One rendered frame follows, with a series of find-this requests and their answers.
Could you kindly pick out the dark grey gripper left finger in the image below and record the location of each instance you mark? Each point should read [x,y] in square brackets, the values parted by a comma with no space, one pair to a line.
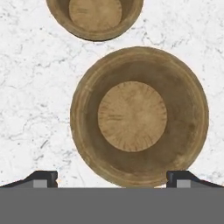
[43,176]

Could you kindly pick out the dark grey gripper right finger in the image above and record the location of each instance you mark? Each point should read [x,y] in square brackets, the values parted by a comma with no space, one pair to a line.
[180,176]

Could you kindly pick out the large brown wooden bowl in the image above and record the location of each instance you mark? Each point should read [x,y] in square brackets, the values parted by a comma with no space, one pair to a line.
[131,116]

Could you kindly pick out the small brown wooden bowl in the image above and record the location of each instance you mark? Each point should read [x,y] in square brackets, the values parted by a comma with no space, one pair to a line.
[96,14]

